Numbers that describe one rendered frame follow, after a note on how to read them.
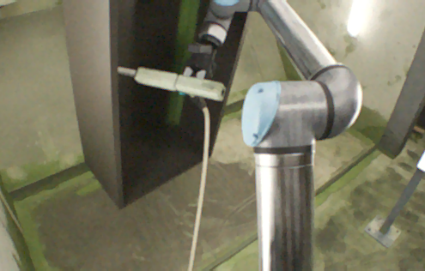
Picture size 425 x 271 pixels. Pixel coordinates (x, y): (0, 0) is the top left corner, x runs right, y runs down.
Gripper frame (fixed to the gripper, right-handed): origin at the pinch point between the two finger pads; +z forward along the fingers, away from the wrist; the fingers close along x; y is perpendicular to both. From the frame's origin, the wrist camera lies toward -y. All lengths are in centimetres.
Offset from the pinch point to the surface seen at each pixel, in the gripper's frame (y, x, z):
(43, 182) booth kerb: 78, 114, 62
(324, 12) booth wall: 148, -28, -145
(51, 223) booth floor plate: 72, 90, 83
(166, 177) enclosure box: 62, 22, 30
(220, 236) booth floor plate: 97, -8, 53
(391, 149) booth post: 183, -115, -50
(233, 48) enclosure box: 25.7, -1.5, -30.9
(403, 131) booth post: 166, -117, -63
